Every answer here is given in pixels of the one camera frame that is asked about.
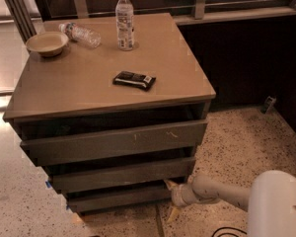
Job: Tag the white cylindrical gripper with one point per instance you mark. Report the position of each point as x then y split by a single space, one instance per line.
180 195

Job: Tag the grey bottom drawer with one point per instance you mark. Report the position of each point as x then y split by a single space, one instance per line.
117 199

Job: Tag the grey drawer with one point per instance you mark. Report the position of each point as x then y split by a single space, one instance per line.
114 143
117 199
124 175

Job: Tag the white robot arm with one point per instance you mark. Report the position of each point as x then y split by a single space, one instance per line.
270 201

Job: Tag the grey middle drawer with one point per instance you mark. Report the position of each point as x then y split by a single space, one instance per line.
124 175

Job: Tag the grey top drawer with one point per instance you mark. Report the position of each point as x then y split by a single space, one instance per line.
114 143

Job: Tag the grey three-drawer cabinet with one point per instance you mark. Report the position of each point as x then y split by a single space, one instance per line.
73 93

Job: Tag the black snack packet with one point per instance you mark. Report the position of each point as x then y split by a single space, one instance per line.
135 80

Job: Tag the lying clear plastic bottle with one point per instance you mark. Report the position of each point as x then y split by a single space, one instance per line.
80 34

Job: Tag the upright clear water bottle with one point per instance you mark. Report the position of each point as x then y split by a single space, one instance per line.
125 24

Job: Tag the beige paper bowl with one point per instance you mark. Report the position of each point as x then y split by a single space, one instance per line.
47 44

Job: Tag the small dark wall outlet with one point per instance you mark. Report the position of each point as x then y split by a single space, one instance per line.
268 104

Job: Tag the metal railing frame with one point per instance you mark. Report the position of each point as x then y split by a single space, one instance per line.
200 0

